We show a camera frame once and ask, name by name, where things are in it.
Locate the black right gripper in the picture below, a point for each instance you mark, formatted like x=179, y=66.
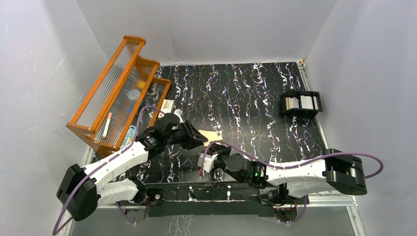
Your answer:
x=221, y=150

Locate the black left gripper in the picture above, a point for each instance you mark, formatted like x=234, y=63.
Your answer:
x=189, y=136

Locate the beige leather card holder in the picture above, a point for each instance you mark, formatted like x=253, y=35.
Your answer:
x=211, y=136

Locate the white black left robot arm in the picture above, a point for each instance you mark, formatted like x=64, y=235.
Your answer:
x=84, y=189

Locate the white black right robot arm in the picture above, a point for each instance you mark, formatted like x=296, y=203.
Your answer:
x=335, y=171

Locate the black card storage box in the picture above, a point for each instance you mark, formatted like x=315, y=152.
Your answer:
x=301, y=104

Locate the cream box with red label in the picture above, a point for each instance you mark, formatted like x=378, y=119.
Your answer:
x=168, y=106

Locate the teal item in blister pack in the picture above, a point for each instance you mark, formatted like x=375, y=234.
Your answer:
x=130, y=135

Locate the yellow item on shelf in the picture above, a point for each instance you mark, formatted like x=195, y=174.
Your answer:
x=140, y=84

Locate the orange wooden shelf rack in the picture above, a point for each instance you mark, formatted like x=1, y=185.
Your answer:
x=114, y=90

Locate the white marker pen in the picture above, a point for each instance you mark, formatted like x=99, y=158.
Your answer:
x=107, y=124

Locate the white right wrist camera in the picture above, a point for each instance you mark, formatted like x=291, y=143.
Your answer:
x=207, y=164

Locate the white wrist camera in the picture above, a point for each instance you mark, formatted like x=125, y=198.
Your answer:
x=178, y=113
x=207, y=164

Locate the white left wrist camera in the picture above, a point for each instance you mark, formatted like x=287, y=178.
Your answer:
x=178, y=113

